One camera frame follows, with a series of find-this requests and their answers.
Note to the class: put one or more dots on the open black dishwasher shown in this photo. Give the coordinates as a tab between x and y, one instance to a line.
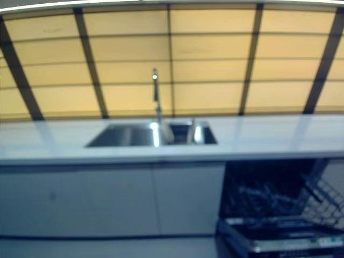
274	199

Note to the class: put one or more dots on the dishwasher door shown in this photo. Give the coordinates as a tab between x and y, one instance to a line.
285	239

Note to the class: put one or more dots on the chrome kitchen faucet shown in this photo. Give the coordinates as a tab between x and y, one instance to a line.
156	91

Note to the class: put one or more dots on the stainless steel double sink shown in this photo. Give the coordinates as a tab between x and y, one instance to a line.
126	135

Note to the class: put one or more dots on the beige window blinds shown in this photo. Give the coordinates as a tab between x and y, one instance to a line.
172	61

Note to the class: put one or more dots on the white cabinet door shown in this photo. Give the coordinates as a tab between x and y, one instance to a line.
78	200
188	199

